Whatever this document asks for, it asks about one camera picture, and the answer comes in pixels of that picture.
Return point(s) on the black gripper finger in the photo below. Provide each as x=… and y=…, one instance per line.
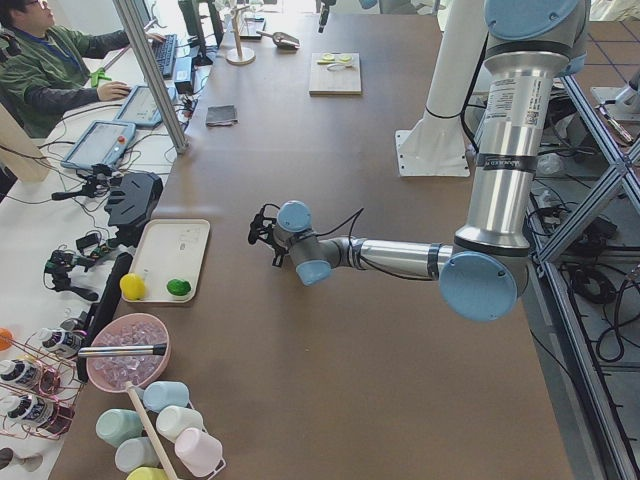
x=278, y=259

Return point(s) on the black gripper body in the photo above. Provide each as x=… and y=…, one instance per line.
x=278, y=255

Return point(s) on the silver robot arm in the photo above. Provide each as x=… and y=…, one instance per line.
x=525, y=46

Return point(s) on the wooden spoon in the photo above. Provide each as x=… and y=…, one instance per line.
x=151, y=433

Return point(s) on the pink bowl of ice cubes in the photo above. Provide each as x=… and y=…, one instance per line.
x=110, y=374

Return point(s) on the cream plastic tray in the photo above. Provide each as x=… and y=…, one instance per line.
x=170, y=248

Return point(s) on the green lime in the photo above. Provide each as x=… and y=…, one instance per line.
x=178, y=287

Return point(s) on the dark grey folded cloth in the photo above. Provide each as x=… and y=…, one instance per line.
x=222, y=115

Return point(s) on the black VR headset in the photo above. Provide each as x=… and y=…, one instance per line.
x=130, y=204

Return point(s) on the yellow lemon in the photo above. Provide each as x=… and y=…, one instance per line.
x=132, y=287

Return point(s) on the metal scoop with black tip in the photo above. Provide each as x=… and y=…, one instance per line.
x=121, y=351

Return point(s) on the blue teach pendant tablet far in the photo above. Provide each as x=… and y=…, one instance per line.
x=140, y=109

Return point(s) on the blue teach pendant tablet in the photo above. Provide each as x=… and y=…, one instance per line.
x=102, y=143
x=140, y=109

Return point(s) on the wooden cutting board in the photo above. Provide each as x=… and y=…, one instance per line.
x=335, y=74

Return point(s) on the wooden mug tree stand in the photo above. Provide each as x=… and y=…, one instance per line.
x=238, y=55

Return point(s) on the black bar device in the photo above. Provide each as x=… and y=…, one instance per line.
x=106, y=307

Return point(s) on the blue teach pendant tablet near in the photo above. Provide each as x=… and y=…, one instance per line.
x=102, y=143

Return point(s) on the light blue plastic cup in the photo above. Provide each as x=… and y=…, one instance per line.
x=161, y=394

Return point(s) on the metal scoop far table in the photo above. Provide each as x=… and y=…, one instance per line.
x=281, y=40

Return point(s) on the white plastic cup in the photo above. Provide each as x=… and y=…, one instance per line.
x=173, y=420

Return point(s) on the black keyboard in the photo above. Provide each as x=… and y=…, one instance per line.
x=165, y=54

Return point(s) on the pink plastic cup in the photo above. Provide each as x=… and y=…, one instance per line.
x=197, y=451

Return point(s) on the small bottle upper rack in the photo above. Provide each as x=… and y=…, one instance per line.
x=60, y=342

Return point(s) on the small bottle rack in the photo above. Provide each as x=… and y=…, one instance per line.
x=60, y=342
x=29, y=410
x=22, y=373

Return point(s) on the black monitor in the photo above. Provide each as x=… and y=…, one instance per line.
x=202, y=54

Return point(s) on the mint green plastic cup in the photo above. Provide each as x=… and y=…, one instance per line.
x=115, y=426

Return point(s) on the pale grey-green plastic cup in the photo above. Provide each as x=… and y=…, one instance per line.
x=134, y=453

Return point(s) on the yellow plastic cup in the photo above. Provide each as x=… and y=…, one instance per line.
x=147, y=473

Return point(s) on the seated person in green jacket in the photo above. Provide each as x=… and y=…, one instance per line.
x=48, y=78

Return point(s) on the small bottle middle rack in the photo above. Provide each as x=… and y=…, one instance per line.
x=22, y=373

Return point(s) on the small bottle lower rack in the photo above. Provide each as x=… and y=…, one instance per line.
x=29, y=410

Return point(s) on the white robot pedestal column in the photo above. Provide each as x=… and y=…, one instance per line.
x=435, y=146

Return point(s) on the aluminium frame post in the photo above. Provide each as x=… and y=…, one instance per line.
x=132, y=24

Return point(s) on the copper wire bottle rack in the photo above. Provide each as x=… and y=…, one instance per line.
x=59, y=384

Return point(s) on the aluminium frame structure right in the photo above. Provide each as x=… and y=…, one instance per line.
x=584, y=306

